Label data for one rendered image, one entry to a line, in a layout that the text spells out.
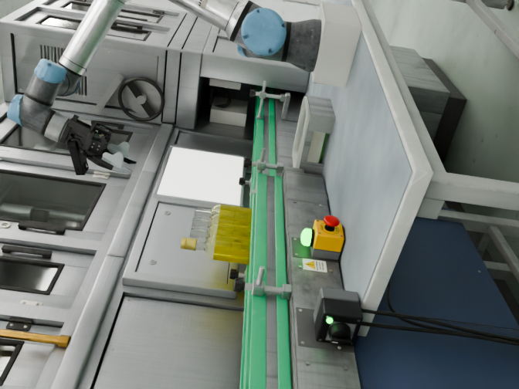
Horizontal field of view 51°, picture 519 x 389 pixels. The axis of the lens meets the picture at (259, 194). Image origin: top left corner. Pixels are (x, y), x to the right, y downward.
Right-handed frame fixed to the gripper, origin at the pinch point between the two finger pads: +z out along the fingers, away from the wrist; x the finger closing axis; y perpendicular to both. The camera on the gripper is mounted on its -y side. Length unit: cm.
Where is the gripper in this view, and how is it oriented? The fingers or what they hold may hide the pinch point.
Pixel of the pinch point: (129, 167)
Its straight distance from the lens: 163.1
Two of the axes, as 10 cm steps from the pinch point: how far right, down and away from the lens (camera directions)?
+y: 4.8, -7.4, -4.7
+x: 0.2, -5.2, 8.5
